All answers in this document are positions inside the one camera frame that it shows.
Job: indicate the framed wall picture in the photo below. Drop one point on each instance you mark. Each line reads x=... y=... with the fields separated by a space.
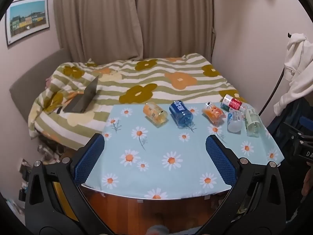
x=27 y=19

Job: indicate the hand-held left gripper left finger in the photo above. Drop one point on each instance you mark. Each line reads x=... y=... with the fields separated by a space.
x=89 y=159

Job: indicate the red label clear cup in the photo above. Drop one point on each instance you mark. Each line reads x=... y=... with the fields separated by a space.
x=233 y=103

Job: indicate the green label clear cup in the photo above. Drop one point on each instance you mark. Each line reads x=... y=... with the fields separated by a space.
x=252 y=123

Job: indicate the grey bed headboard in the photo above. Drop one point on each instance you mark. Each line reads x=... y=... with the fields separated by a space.
x=31 y=78

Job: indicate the wooden table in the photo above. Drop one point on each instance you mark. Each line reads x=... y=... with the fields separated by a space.
x=159 y=210

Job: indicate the beige curtain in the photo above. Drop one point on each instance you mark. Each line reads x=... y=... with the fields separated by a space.
x=137 y=19

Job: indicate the striped floral blanket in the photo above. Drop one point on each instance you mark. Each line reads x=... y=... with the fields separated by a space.
x=156 y=78

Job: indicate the orange printed cup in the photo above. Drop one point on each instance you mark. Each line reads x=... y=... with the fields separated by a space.
x=214 y=113

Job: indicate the frosted clear cup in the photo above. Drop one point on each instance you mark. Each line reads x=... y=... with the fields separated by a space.
x=234 y=123

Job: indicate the white hanging garment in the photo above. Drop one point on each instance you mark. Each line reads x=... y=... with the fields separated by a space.
x=299 y=78

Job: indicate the blue clear cup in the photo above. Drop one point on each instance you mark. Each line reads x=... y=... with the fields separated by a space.
x=181 y=113

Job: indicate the grey laptop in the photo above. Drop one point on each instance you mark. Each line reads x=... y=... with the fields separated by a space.
x=84 y=98

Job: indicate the scattered floor clutter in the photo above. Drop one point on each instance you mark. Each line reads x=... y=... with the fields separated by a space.
x=46 y=151

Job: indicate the yellow orange clear cup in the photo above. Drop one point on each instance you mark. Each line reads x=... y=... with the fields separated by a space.
x=154 y=112

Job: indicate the blue daisy tablecloth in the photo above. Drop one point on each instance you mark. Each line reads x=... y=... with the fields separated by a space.
x=156 y=149

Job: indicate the dark hanging clothing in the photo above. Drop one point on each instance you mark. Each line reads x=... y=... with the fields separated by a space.
x=281 y=122

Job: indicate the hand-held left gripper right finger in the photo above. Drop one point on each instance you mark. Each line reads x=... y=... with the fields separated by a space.
x=221 y=161

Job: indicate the person's right hand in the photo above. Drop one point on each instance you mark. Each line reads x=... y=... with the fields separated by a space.
x=307 y=182

